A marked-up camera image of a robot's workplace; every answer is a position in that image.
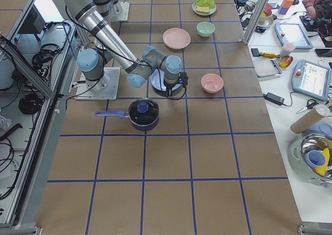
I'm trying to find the scissors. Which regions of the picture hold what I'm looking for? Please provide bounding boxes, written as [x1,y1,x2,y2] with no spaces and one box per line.
[296,99,319,114]

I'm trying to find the brown bread slice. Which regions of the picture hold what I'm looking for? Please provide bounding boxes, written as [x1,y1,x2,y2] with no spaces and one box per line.
[196,6,210,14]

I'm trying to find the blue plate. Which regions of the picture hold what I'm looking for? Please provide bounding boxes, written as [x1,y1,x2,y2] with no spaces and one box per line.
[150,70,166,92]

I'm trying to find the light green bowl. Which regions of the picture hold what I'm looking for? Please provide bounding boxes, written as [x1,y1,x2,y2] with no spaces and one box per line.
[196,22,215,37]

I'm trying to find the green lettuce leaf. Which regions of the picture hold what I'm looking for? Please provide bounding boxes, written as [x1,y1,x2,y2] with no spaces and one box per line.
[195,0,216,8]

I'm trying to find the steel mixing bowl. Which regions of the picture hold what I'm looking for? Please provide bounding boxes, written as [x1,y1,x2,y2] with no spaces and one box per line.
[300,133,331,187]

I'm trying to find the teach pendant tablet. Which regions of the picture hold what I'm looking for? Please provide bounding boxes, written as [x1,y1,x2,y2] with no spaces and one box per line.
[292,60,331,101]

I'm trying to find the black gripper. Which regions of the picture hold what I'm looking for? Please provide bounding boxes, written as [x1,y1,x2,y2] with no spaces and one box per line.
[165,72,188,95]

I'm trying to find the black power adapter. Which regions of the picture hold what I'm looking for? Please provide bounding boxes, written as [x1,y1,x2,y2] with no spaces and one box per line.
[263,92,284,106]

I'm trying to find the pink bowl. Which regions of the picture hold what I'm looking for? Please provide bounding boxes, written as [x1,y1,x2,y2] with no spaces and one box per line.
[201,73,224,93]

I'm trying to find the blue saucepan with lid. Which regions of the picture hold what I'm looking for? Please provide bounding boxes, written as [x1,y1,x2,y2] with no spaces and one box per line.
[94,98,160,131]

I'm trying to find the light green plate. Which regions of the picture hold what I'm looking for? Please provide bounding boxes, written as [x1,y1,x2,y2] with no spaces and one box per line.
[192,3,217,16]

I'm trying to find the pink plate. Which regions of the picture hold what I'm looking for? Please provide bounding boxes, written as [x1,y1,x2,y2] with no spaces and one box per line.
[162,27,191,49]

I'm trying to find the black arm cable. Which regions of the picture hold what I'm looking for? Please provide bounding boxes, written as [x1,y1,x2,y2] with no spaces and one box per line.
[162,71,188,101]

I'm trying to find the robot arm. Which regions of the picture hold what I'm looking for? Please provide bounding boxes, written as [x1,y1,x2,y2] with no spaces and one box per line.
[63,0,188,96]
[77,48,113,92]

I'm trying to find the cardboard tube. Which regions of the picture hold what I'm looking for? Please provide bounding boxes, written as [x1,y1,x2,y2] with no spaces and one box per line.
[290,104,330,134]

